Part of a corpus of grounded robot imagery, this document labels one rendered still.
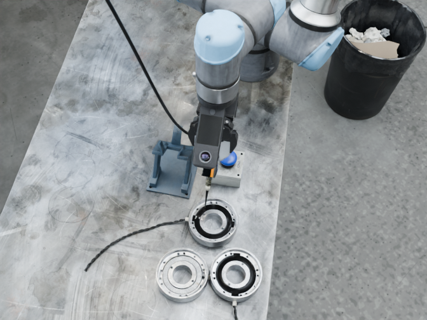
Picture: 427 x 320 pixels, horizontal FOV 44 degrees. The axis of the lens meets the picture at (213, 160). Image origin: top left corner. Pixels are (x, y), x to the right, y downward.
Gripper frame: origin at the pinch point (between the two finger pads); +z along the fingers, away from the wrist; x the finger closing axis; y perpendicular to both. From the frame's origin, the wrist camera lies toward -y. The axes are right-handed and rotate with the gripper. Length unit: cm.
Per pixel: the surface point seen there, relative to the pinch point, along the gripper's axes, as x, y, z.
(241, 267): -10.2, -18.0, 10.5
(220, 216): -3.8, -7.8, 10.2
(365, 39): -43, 105, 62
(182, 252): 2.4, -17.6, 10.1
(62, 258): 26.8, -23.2, 13.0
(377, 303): -61, 9, 93
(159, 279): 5.6, -23.8, 10.9
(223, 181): -2.6, 1.2, 11.4
